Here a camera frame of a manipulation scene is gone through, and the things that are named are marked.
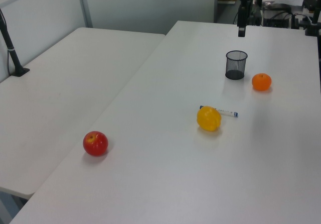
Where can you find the white marker with blue cap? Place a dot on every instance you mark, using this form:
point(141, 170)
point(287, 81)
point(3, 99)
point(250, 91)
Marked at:
point(228, 112)

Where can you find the black electronics box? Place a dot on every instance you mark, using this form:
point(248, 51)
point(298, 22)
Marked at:
point(277, 18)

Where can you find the black mesh pen cup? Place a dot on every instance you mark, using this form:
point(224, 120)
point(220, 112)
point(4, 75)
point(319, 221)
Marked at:
point(235, 64)

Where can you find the orange mandarin fruit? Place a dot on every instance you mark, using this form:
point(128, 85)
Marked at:
point(261, 82)

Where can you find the yellow bell pepper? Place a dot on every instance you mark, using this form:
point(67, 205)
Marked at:
point(208, 118)

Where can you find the red apple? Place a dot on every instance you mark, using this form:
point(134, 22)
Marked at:
point(95, 143)

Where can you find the black clamp camera mount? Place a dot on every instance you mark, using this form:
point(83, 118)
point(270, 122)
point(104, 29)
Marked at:
point(313, 23)

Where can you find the grey partition frame post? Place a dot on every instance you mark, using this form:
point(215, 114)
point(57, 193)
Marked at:
point(84, 5)

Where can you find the black camera stand pole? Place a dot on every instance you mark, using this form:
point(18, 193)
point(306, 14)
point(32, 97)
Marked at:
point(10, 48)

